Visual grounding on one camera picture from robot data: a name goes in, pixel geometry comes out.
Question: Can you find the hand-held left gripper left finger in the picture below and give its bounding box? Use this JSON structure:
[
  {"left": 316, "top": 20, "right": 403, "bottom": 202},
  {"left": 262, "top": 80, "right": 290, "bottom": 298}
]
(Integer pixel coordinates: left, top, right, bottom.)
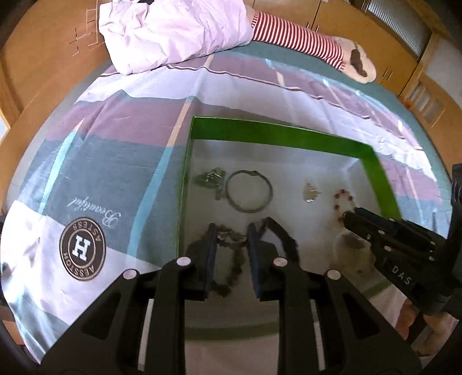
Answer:
[{"left": 40, "top": 223, "right": 220, "bottom": 375}]

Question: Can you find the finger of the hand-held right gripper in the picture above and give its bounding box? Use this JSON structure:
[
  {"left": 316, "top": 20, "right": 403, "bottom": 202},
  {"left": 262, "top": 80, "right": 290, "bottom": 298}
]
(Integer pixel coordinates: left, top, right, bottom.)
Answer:
[
  {"left": 355, "top": 207, "right": 443, "bottom": 249},
  {"left": 342, "top": 212, "right": 390, "bottom": 260}
]

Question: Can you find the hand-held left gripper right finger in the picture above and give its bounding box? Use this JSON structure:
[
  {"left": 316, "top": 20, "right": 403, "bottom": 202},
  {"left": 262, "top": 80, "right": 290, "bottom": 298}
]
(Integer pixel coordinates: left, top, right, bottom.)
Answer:
[{"left": 246, "top": 223, "right": 423, "bottom": 375}]

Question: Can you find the wooden bead bracelet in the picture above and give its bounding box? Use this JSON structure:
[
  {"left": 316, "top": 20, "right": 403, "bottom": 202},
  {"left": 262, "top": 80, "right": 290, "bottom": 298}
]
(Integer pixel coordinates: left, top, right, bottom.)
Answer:
[{"left": 215, "top": 224, "right": 249, "bottom": 298}]

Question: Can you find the red and white bead bracelet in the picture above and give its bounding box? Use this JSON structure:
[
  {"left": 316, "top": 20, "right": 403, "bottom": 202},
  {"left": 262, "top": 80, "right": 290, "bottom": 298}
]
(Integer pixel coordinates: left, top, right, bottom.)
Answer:
[{"left": 332, "top": 187, "right": 356, "bottom": 222}]

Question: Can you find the silver bangle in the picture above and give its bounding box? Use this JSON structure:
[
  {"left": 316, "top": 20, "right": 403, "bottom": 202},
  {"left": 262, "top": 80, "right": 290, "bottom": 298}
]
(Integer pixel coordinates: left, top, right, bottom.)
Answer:
[{"left": 226, "top": 169, "right": 274, "bottom": 213}]

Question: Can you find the small silver charm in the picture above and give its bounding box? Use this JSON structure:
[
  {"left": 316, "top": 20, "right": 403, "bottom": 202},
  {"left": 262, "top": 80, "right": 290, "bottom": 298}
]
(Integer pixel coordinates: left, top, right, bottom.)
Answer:
[{"left": 302, "top": 182, "right": 322, "bottom": 203}]

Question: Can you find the silver chain necklace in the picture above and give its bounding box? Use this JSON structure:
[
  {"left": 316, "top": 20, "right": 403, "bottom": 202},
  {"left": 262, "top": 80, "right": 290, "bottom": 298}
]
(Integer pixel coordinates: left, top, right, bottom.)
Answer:
[{"left": 193, "top": 166, "right": 226, "bottom": 200}]

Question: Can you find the green cardboard box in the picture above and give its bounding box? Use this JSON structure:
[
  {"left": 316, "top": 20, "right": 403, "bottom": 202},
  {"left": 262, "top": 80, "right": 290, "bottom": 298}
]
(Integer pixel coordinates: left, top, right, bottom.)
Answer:
[{"left": 176, "top": 115, "right": 403, "bottom": 341}]

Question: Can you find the person's right hand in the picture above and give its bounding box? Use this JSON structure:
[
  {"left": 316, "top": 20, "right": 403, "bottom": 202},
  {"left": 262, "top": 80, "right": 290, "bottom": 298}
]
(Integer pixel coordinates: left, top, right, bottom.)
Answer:
[{"left": 397, "top": 302, "right": 452, "bottom": 356}]

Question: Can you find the wooden door with glass panes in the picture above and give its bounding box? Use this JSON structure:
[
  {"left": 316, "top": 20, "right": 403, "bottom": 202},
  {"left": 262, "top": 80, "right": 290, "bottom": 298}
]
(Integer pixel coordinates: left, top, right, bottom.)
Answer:
[{"left": 400, "top": 72, "right": 455, "bottom": 127}]

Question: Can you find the patchwork printed bed sheet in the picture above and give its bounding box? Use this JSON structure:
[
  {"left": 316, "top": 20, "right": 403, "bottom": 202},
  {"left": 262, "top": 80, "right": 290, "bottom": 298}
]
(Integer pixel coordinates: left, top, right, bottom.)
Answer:
[{"left": 0, "top": 41, "right": 455, "bottom": 365}]

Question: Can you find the window with blinds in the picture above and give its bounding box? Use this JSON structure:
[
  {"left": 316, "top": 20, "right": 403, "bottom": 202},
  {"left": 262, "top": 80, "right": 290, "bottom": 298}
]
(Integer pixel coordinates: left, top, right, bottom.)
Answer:
[{"left": 361, "top": 0, "right": 434, "bottom": 58}]

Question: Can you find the red striped plush toy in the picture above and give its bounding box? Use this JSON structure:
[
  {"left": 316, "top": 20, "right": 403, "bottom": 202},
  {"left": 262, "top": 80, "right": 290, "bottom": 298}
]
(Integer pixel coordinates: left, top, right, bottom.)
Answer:
[{"left": 251, "top": 11, "right": 377, "bottom": 84}]

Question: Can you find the wooden wardrobe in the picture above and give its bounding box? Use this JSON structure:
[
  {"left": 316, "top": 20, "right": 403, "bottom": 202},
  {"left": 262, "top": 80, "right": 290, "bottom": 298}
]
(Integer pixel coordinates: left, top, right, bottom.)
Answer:
[{"left": 245, "top": 0, "right": 423, "bottom": 98}]

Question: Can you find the white pillow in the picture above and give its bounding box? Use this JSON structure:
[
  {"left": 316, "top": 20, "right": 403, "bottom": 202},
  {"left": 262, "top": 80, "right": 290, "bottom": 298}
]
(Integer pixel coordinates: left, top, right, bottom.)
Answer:
[{"left": 98, "top": 0, "right": 253, "bottom": 75}]

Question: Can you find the wooden headboard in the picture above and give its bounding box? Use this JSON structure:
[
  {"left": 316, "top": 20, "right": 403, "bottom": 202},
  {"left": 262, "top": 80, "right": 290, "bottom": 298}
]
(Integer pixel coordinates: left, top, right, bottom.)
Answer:
[{"left": 0, "top": 0, "right": 120, "bottom": 145}]

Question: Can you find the white shell bracelet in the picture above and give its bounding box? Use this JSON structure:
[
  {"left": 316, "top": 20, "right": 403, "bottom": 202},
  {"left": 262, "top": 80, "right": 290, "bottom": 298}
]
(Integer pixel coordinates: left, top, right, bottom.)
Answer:
[{"left": 334, "top": 231, "right": 378, "bottom": 278}]

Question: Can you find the black watch strap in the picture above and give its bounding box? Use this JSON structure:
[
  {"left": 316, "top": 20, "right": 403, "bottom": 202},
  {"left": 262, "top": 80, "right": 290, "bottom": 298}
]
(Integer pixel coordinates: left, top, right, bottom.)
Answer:
[{"left": 258, "top": 216, "right": 302, "bottom": 267}]

